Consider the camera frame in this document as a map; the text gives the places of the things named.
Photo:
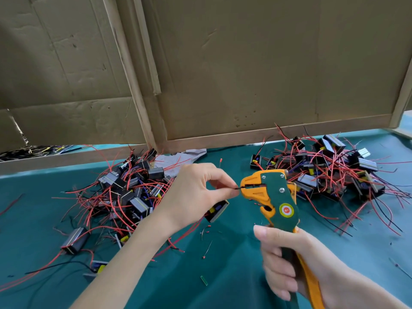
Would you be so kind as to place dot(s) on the person's left hand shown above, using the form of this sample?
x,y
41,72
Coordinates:
x,y
190,199

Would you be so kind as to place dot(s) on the person's right hand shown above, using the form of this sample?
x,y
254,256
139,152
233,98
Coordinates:
x,y
306,267

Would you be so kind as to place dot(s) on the person's left forearm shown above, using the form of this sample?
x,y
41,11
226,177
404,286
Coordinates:
x,y
122,270

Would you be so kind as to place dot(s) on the person's right forearm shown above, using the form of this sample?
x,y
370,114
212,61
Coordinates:
x,y
373,296

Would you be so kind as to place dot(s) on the crumpled grey plastic bag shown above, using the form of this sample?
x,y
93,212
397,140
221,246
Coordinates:
x,y
180,161

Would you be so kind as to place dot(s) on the thin wooden strip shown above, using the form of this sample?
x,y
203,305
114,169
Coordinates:
x,y
148,48

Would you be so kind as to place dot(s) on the smooth brown cardboard panel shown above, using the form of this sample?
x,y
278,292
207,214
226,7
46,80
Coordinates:
x,y
277,61

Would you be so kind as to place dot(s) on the flat grey board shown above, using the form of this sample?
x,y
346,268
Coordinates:
x,y
404,128

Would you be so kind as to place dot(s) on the creased brown cardboard panel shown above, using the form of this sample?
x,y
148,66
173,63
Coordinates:
x,y
58,61

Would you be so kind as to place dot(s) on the long wooden bottom rail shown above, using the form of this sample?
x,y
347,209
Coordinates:
x,y
277,133

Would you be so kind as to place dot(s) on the short wooden bottom rail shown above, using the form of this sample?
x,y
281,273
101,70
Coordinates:
x,y
64,161

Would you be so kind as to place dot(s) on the wide wooden post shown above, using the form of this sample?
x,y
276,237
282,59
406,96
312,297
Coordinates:
x,y
131,74

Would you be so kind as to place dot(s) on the wooden corner post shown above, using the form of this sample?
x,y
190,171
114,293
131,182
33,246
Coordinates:
x,y
400,99

